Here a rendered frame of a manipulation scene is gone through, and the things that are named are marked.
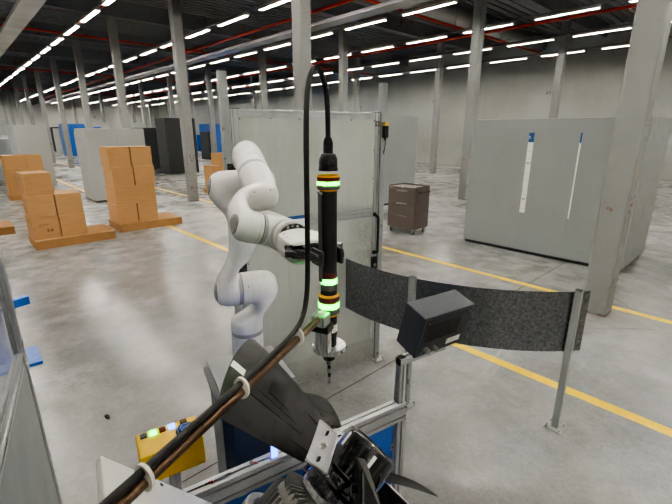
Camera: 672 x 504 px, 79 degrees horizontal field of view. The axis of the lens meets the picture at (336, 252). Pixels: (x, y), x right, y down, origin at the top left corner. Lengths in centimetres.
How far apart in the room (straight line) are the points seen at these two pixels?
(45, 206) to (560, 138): 806
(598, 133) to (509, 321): 431
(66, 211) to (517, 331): 730
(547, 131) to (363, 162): 425
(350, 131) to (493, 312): 152
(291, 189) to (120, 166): 641
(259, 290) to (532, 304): 177
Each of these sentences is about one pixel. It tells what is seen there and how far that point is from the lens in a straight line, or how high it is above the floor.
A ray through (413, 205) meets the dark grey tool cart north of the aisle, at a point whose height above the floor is 57.
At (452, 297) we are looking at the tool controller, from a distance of 167.
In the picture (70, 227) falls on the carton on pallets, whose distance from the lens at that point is 838.
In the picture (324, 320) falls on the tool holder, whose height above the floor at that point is 152.
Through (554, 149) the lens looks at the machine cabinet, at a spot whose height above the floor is 162.
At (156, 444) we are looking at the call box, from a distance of 129.
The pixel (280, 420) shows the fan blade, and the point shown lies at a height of 133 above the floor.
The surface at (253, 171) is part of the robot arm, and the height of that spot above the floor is 176.
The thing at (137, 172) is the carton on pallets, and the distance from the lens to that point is 896.
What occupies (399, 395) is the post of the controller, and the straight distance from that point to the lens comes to 167.
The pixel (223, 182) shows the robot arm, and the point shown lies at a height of 171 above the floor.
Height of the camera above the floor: 187
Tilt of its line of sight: 16 degrees down
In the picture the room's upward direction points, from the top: straight up
